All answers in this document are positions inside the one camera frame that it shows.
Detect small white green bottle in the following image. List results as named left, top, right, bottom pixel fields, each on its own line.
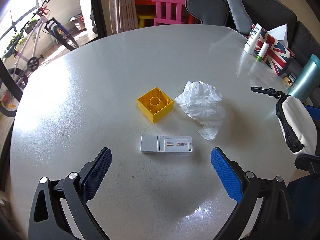
left=256, top=42, right=269, bottom=62

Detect red kids table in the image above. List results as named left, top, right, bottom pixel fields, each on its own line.
left=135, top=0, right=156, bottom=15

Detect union jack tissue box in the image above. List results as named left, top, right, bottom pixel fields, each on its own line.
left=253, top=28, right=295, bottom=76

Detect light grey cushion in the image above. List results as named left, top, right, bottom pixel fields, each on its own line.
left=226, top=0, right=253, bottom=35

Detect yellow toy brick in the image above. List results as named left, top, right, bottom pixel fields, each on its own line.
left=137, top=87, right=174, bottom=124

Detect teal thermos bottle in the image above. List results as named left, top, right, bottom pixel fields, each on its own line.
left=287, top=54, right=320, bottom=102

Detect dark grey sofa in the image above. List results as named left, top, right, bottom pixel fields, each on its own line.
left=185, top=0, right=319, bottom=66

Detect crumpled white tissue back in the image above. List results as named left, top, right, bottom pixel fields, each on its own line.
left=174, top=81, right=226, bottom=141

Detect yellow kids stool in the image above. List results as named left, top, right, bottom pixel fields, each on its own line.
left=137, top=14, right=156, bottom=28

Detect black door frame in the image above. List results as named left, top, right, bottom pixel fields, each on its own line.
left=1, top=0, right=107, bottom=102

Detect white bicycle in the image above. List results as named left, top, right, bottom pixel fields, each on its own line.
left=1, top=0, right=79, bottom=117

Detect white tube bottle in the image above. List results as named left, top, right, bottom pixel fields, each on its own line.
left=244, top=24, right=262, bottom=55

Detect person's legs in jeans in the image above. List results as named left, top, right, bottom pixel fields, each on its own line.
left=287, top=176, right=319, bottom=239

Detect patterned curtain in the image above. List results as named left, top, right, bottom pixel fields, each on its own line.
left=109, top=0, right=138, bottom=34

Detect white usb token stick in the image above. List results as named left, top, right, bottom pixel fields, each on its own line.
left=140, top=135, right=193, bottom=154

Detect beige zip pouch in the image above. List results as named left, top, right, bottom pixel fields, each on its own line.
left=251, top=86, right=317, bottom=155

